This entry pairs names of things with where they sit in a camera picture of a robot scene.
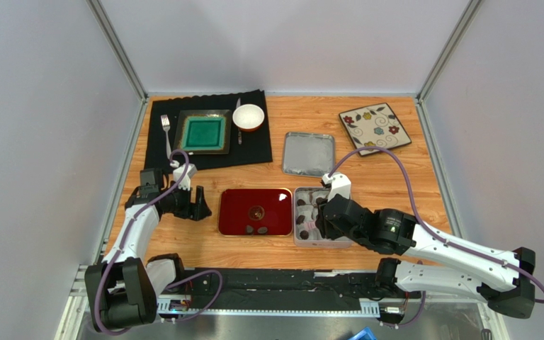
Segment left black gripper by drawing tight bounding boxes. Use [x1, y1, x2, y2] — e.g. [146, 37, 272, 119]
[162, 181, 211, 221]

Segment pink handled metal tongs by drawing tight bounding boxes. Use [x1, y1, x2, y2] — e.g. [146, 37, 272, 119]
[304, 221, 317, 232]

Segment silver tin with paper cups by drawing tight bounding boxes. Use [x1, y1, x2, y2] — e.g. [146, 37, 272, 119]
[293, 187, 353, 249]

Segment red lacquer tray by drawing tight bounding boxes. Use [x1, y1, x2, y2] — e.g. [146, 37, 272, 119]
[217, 188, 293, 237]

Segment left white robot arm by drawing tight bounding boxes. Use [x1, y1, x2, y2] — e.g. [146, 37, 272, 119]
[84, 164, 212, 335]

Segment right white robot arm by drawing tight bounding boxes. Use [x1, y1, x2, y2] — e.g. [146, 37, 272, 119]
[315, 195, 536, 319]

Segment silver tin lid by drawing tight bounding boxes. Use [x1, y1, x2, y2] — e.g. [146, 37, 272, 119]
[281, 132, 336, 177]

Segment green square plate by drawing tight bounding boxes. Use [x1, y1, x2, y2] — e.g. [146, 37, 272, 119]
[173, 110, 232, 155]

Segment black cloth placemat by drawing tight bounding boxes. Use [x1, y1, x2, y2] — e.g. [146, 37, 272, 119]
[144, 89, 273, 171]

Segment silver fork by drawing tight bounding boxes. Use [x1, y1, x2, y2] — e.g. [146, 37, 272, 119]
[160, 115, 172, 159]

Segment floral square plate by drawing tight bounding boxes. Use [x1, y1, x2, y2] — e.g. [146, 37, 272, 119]
[339, 103, 412, 149]

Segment white bowl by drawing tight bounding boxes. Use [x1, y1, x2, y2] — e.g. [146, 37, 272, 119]
[232, 104, 265, 132]

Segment silver knife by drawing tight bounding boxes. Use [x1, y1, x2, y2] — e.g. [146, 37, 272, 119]
[235, 98, 242, 145]

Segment blue plastic bin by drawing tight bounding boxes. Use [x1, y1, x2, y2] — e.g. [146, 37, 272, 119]
[348, 327, 377, 340]

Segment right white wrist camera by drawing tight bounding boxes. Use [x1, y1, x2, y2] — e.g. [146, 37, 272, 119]
[321, 171, 351, 201]

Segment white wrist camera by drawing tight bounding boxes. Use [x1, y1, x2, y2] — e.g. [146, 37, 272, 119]
[321, 171, 351, 201]
[170, 161, 197, 191]

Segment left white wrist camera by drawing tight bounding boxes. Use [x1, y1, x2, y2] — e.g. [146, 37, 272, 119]
[170, 161, 197, 191]

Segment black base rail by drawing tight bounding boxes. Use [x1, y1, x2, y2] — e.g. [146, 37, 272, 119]
[157, 268, 422, 322]

